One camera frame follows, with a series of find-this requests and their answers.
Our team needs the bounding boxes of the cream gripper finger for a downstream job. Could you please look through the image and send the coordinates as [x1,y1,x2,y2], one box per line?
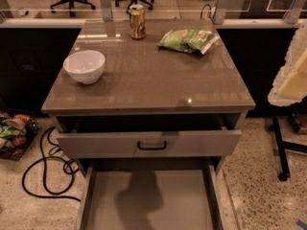
[277,49,307,100]

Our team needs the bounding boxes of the orange soda can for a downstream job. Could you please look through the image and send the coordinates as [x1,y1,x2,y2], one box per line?
[129,4,146,39]

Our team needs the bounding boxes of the grey drawer cabinet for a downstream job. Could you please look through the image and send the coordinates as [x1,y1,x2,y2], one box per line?
[40,18,257,230]

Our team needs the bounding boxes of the grey middle drawer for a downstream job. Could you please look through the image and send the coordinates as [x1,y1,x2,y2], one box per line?
[76,163,228,230]

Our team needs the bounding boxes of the grey drawer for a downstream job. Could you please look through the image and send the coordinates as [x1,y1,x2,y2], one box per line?
[76,163,228,230]
[58,126,242,159]

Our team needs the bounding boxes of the grey top drawer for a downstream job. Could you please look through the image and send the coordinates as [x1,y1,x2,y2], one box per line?
[58,126,242,159]

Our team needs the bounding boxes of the black stand leg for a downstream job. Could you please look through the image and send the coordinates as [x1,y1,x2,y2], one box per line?
[269,117,307,181]

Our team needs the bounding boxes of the green chip bag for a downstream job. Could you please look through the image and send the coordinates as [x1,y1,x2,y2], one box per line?
[157,29,219,55]

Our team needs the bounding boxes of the white ceramic bowl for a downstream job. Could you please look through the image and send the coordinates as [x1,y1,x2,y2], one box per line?
[63,50,106,84]

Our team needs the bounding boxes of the metal post right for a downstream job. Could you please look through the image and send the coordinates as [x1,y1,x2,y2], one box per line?
[213,0,240,25]

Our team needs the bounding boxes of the metal post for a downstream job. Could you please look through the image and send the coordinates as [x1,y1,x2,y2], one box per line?
[100,0,113,21]
[213,0,240,25]

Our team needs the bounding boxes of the black drawer handle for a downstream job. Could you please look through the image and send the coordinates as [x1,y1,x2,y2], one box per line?
[137,141,168,151]

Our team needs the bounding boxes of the metal post left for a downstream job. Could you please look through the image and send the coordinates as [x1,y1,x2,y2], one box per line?
[100,0,113,21]

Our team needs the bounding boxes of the black floor cable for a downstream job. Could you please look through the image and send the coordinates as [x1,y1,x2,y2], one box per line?
[21,126,83,203]

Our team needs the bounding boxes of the black wire basket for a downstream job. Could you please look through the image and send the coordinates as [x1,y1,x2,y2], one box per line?
[0,109,38,161]

